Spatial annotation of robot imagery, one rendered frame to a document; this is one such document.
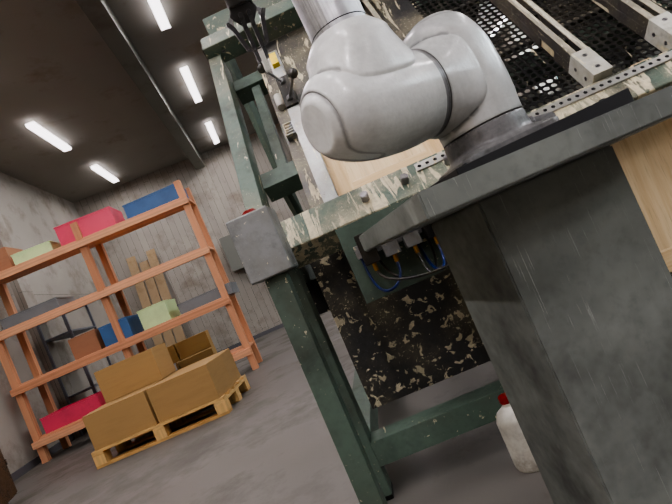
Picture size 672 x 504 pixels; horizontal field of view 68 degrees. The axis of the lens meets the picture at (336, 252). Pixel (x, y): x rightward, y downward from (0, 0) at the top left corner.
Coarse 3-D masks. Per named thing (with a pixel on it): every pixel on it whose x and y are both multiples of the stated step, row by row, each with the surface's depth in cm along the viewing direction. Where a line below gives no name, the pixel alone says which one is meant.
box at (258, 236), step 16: (240, 224) 130; (256, 224) 129; (272, 224) 129; (240, 240) 130; (256, 240) 129; (272, 240) 129; (240, 256) 130; (256, 256) 129; (272, 256) 129; (288, 256) 130; (256, 272) 129; (272, 272) 129
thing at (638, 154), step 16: (656, 128) 165; (624, 144) 166; (640, 144) 165; (656, 144) 165; (624, 160) 166; (640, 160) 165; (656, 160) 165; (640, 176) 165; (656, 176) 165; (640, 192) 165; (656, 192) 165; (656, 208) 165; (656, 224) 165; (656, 240) 165
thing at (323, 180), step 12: (276, 72) 203; (288, 108) 187; (300, 120) 181; (300, 132) 178; (312, 156) 169; (312, 168) 166; (324, 168) 164; (324, 180) 161; (324, 192) 158; (336, 192) 156
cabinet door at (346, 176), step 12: (420, 144) 160; (432, 144) 158; (324, 156) 170; (396, 156) 161; (408, 156) 159; (420, 156) 157; (336, 168) 165; (348, 168) 164; (360, 168) 162; (372, 168) 161; (384, 168) 159; (396, 168) 157; (336, 180) 162; (348, 180) 161; (360, 180) 159; (372, 180) 158
